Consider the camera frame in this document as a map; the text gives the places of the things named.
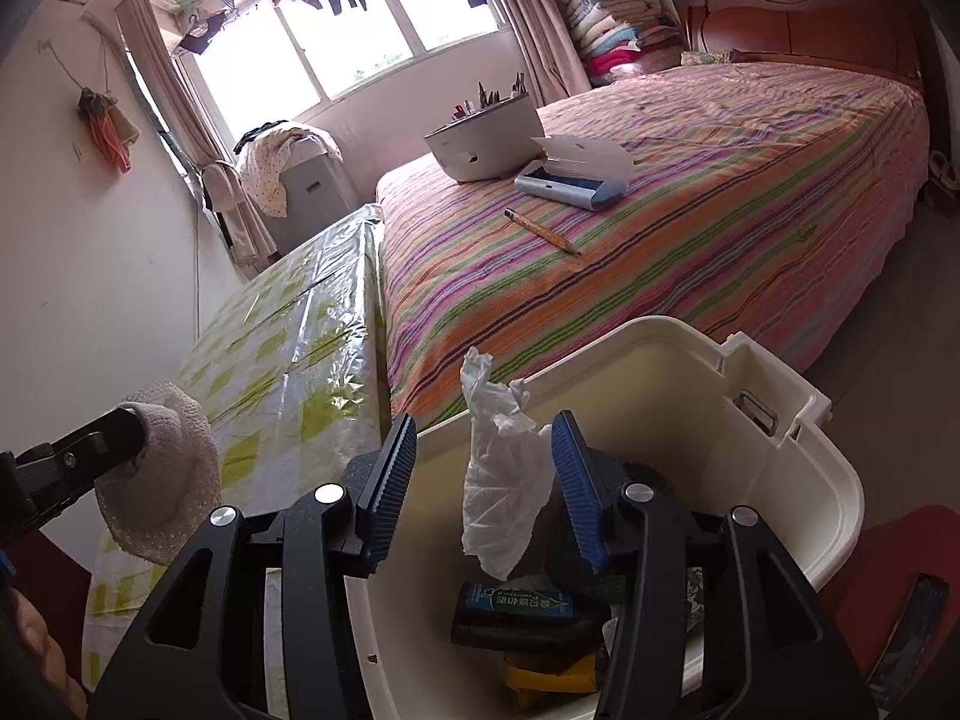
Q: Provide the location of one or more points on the white plastic trash bin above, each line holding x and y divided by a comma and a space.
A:
699, 472

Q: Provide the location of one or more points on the pink right curtain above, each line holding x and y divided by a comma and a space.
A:
553, 68

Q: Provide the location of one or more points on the yellow pencil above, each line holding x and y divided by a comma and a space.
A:
542, 232

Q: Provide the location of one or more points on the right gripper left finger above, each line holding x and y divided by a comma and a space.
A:
197, 647

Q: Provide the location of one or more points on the white oval pen holder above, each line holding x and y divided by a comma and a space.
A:
493, 143

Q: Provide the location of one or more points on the orange cloth on wall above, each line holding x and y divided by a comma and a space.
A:
110, 130

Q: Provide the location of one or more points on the pink left curtain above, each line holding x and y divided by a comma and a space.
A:
249, 242

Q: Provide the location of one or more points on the floral cloth on machine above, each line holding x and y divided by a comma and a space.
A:
264, 158

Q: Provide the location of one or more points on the blue white pencil case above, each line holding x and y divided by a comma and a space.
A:
587, 173

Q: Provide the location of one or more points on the person's left hand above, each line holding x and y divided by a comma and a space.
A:
35, 679

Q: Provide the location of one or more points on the red wooden headboard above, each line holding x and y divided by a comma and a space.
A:
889, 37

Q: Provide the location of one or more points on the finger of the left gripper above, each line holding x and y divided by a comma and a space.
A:
42, 482

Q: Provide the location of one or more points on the white knitted hat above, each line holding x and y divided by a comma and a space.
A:
153, 503

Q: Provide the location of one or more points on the grey white washing machine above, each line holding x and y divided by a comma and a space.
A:
319, 192

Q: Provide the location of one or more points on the stack of folded quilts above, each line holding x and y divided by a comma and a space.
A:
617, 39

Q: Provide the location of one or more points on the striped colourful bed sheet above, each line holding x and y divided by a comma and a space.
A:
764, 200

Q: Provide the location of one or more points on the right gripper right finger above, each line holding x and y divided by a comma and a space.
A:
716, 620

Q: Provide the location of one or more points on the pink curtain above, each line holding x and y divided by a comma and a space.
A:
249, 242
553, 68

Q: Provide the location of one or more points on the white tissue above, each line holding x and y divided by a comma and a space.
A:
509, 475

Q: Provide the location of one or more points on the black blue box in bin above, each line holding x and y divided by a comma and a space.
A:
491, 617

